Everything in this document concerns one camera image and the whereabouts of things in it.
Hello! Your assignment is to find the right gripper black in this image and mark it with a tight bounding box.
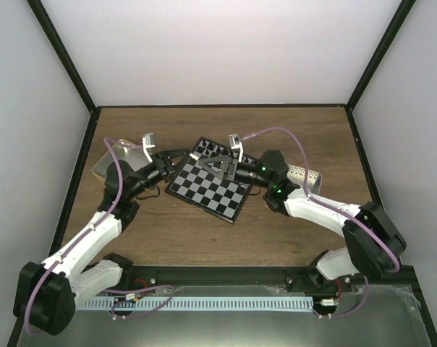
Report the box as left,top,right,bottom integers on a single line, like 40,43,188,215
200,155,272,189

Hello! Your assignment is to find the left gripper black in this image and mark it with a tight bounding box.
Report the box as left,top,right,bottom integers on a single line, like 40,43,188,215
128,149,192,200

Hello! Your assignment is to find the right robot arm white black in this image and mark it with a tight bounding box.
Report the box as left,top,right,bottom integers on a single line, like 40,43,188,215
198,150,407,291

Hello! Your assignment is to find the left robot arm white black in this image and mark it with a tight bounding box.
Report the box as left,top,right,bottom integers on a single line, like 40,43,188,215
13,148,190,335

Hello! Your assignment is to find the black chess pieces row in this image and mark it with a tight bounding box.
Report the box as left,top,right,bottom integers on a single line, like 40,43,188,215
194,138,239,159

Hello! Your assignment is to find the black white chess board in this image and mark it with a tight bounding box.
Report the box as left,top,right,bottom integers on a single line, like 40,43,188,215
165,137,253,223

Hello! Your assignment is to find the yellow metal tin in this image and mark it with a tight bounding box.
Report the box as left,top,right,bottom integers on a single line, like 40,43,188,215
92,139,149,184

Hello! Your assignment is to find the pink metal tin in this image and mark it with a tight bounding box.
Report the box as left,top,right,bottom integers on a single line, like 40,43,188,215
287,165,322,194

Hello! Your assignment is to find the metal front plate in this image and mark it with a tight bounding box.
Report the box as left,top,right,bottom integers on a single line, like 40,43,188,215
18,285,431,346

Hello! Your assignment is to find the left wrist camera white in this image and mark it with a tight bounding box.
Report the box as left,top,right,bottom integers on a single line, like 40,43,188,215
142,133,156,163

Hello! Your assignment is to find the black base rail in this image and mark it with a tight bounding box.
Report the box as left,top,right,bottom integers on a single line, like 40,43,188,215
131,266,415,290

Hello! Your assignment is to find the light blue slotted cable duct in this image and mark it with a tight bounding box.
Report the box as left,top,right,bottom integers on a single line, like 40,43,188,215
78,296,313,312

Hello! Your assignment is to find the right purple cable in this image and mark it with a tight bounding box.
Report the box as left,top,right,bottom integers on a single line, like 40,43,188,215
239,126,401,321

